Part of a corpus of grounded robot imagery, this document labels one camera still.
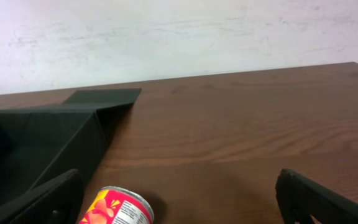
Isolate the red chips can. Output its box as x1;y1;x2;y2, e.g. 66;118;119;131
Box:
79;186;155;224

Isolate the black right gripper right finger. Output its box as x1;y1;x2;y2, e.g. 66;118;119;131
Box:
275;169;358;224

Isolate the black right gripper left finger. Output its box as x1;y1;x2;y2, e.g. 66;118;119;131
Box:
0;169;84;224

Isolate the dark green box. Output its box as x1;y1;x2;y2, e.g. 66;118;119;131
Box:
0;88;141;206

